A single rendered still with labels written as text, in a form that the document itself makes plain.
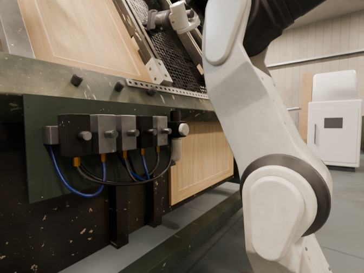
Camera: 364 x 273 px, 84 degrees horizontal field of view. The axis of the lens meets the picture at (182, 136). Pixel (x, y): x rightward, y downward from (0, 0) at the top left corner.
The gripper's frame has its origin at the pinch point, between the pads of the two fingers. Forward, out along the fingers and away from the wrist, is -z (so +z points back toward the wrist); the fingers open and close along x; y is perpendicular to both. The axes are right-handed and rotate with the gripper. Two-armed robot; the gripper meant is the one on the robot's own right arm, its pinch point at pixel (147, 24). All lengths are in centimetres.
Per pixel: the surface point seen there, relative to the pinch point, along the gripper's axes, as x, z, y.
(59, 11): -12.1, 6.3, 44.1
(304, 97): 28, -18, -712
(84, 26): -14.9, 9.0, 36.7
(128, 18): -2.5, 2.9, 13.6
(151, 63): -22.6, 22.0, 13.7
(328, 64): 143, 22, -748
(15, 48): -30, 27, 61
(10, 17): -22, 19, 60
